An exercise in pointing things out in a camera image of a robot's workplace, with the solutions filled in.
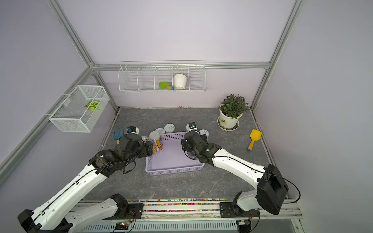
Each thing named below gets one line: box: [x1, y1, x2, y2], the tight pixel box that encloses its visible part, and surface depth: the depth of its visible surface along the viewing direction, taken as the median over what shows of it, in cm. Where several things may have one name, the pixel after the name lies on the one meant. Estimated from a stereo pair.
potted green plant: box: [217, 93, 250, 132], surface depth 98 cm
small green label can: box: [164, 123, 175, 133], surface depth 104 cm
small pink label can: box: [155, 127, 166, 134], surface depth 101 cm
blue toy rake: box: [111, 126, 124, 145], surface depth 107 cm
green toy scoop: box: [158, 81, 171, 90], surface depth 102 cm
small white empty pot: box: [173, 73, 187, 90], surface depth 95 cm
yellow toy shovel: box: [247, 128, 263, 152], surface depth 104 cm
